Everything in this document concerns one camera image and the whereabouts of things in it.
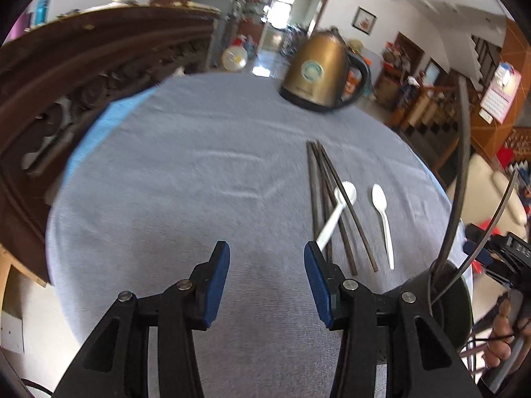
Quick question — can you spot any dark metal utensil holder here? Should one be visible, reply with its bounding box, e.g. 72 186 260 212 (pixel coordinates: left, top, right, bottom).
390 258 475 352

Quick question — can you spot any white plastic spoon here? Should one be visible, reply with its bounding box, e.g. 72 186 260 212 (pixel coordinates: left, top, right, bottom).
316 181 357 252
372 183 395 270

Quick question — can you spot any person's right hand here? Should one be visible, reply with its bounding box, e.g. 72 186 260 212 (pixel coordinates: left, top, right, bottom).
483 298 514 368

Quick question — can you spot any wooden stair railing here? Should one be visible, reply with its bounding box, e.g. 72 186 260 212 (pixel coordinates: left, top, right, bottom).
385 86 458 142

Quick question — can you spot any grey tablecloth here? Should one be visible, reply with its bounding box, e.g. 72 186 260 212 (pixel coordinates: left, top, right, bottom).
46 73 451 397

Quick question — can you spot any blue table cover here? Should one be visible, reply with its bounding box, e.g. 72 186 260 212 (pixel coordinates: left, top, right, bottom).
62 86 157 185

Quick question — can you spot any gold electric kettle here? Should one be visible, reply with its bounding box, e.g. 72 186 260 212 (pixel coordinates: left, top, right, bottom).
279 27 372 112

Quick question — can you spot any framed flower picture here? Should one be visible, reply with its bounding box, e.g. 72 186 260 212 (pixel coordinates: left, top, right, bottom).
352 7 377 35

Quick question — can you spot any carved dark wooden sideboard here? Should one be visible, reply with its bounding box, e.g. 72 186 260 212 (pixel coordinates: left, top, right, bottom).
1 0 220 285

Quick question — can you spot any small white fan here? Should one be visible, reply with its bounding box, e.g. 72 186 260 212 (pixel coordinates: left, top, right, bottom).
221 46 248 73

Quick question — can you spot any teal thermos bottle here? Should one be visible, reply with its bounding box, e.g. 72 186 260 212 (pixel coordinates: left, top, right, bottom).
34 0 51 26

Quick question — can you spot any wall calendar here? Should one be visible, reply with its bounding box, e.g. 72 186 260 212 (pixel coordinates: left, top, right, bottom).
479 62 521 124

